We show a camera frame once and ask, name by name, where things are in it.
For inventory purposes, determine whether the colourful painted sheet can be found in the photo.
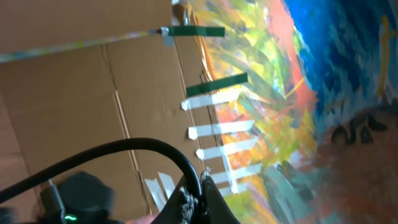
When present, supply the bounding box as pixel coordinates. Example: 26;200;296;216
183;0;397;223

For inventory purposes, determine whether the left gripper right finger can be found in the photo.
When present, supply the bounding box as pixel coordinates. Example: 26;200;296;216
200;169;240;224

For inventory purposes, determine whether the brown cardboard panel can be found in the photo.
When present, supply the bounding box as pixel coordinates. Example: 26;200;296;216
0;0;237;223

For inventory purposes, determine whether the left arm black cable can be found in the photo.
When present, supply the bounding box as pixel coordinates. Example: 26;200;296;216
0;137;203;205

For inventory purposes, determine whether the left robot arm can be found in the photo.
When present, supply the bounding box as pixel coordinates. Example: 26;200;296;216
36;172;239;224

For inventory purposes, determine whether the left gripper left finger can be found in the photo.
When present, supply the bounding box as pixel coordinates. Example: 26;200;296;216
151;176;201;224

